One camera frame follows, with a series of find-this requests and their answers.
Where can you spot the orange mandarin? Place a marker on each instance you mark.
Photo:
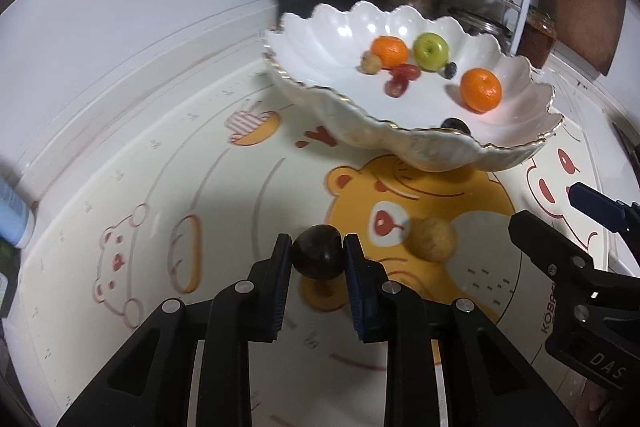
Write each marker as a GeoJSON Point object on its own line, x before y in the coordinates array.
{"type": "Point", "coordinates": [390, 51]}
{"type": "Point", "coordinates": [480, 90]}

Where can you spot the green packet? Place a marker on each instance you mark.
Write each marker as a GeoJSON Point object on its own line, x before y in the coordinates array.
{"type": "Point", "coordinates": [7, 282]}

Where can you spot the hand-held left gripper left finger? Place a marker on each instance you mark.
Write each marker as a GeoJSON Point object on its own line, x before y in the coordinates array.
{"type": "Point", "coordinates": [279, 292]}

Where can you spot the dark blueberry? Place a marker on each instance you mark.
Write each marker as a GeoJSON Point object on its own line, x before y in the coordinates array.
{"type": "Point", "coordinates": [450, 71]}

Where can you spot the green round fruit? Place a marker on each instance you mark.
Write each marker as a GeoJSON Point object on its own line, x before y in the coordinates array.
{"type": "Point", "coordinates": [430, 52]}

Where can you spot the blue and white bottle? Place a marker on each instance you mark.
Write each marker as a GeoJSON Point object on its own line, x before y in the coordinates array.
{"type": "Point", "coordinates": [12, 217]}

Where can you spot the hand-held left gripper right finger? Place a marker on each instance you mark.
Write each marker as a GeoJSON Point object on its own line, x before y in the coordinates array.
{"type": "Point", "coordinates": [356, 292]}

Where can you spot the brown longan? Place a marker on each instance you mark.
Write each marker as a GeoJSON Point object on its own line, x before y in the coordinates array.
{"type": "Point", "coordinates": [433, 240]}
{"type": "Point", "coordinates": [371, 63]}

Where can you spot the white scalloped bowl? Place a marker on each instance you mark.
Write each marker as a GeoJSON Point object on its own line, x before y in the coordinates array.
{"type": "Point", "coordinates": [330, 57]}

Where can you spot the red cherry tomato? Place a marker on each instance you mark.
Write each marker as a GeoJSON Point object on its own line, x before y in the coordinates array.
{"type": "Point", "coordinates": [405, 71]}

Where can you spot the steel pan lid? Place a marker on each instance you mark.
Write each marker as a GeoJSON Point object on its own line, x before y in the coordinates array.
{"type": "Point", "coordinates": [480, 22]}

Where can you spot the metal pot rack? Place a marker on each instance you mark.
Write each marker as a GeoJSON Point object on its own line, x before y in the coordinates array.
{"type": "Point", "coordinates": [520, 17]}

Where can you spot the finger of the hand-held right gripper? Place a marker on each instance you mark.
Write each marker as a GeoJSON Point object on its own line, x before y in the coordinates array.
{"type": "Point", "coordinates": [600, 209]}
{"type": "Point", "coordinates": [540, 242]}

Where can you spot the bear printed baking mat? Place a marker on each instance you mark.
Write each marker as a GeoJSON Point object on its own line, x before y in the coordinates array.
{"type": "Point", "coordinates": [200, 187]}

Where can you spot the dark purple plum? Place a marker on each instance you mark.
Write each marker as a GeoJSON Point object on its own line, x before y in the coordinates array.
{"type": "Point", "coordinates": [454, 124]}
{"type": "Point", "coordinates": [318, 252]}

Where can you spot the red sauce jar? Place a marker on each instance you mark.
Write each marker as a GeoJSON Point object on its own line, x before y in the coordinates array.
{"type": "Point", "coordinates": [539, 39]}

